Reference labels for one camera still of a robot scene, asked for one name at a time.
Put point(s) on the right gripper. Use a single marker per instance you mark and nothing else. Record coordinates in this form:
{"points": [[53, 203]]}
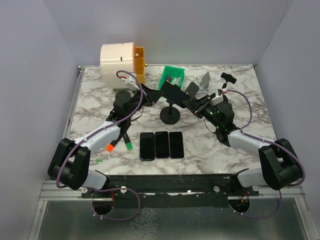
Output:
{"points": [[192, 105]]}

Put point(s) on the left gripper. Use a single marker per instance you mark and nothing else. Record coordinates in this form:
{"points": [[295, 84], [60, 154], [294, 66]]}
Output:
{"points": [[150, 96]]}

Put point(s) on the brown base phone stand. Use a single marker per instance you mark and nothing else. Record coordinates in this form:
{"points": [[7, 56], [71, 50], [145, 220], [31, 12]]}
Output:
{"points": [[192, 90]]}

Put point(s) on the white folding phone stand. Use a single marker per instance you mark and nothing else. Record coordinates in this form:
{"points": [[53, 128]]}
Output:
{"points": [[204, 84]]}

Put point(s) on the purple edged phone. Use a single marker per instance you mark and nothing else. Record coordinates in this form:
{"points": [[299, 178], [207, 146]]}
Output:
{"points": [[162, 146]]}

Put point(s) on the black phone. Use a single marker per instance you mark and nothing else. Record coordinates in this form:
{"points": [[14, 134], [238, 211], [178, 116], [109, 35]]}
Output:
{"points": [[147, 146]]}

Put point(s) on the black phone stand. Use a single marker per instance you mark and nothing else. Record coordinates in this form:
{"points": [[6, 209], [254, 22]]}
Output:
{"points": [[228, 79], [169, 115]]}

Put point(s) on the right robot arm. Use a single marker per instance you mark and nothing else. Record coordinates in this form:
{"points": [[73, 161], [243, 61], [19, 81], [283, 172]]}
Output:
{"points": [[279, 166]]}

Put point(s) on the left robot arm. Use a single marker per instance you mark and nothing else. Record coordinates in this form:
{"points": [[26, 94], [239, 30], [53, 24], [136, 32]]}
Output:
{"points": [[69, 166]]}

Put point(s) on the markers in green bin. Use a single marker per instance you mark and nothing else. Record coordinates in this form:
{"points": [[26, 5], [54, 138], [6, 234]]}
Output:
{"points": [[173, 80]]}

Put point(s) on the green plastic bin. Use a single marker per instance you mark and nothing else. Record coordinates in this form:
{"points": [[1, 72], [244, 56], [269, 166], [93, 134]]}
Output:
{"points": [[173, 75]]}

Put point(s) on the orange drawer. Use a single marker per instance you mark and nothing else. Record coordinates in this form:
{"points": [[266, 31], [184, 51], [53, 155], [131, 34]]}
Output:
{"points": [[139, 64]]}

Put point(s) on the white round drawer cabinet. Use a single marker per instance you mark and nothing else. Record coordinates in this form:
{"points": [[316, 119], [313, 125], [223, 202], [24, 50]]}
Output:
{"points": [[115, 57]]}

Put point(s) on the green highlighter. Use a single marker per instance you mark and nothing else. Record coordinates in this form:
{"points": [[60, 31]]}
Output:
{"points": [[127, 141]]}

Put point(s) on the orange highlighter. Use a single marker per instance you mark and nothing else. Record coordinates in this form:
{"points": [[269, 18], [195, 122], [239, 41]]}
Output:
{"points": [[111, 146]]}

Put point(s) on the green capped marker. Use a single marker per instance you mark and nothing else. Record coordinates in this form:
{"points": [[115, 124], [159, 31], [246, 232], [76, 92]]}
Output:
{"points": [[96, 161]]}

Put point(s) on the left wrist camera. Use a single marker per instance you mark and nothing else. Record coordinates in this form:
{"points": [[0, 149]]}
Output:
{"points": [[129, 82]]}

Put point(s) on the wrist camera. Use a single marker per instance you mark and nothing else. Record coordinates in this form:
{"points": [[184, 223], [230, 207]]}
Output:
{"points": [[218, 96], [129, 82]]}

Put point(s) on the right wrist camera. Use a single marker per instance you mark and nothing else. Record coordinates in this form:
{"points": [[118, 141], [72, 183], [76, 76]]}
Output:
{"points": [[218, 96]]}

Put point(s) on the black front mounting rail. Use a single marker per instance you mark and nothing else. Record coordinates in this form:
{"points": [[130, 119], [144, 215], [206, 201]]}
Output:
{"points": [[171, 191]]}

